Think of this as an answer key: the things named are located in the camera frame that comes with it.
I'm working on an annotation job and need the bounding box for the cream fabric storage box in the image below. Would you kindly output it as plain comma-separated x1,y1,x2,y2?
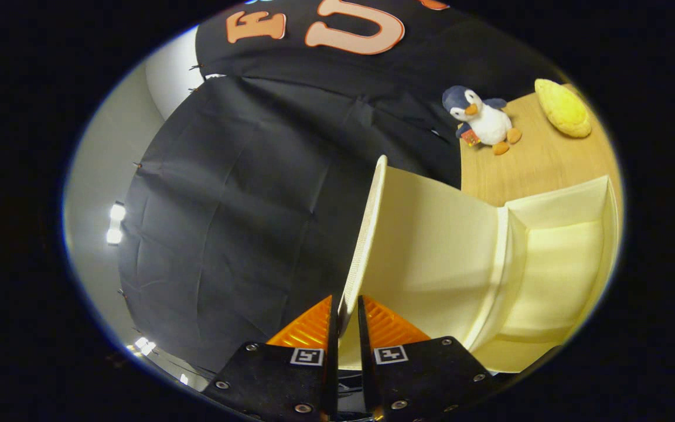
337,155,621,374

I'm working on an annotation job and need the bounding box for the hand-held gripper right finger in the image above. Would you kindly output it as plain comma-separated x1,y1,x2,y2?
358,295,500,421

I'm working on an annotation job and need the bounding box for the yellow round plush cushion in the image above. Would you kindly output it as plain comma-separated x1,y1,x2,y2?
534,78,592,139

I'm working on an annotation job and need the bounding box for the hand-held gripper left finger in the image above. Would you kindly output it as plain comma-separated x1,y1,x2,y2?
202,295,339,421

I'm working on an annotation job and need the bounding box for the penguin plush toy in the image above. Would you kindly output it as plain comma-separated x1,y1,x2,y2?
442,86,523,156

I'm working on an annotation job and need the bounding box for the black backdrop cloth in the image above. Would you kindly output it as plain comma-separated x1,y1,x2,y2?
118,0,567,376

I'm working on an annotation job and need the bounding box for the ceiling light panel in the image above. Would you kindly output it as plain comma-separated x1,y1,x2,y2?
106,202,127,245

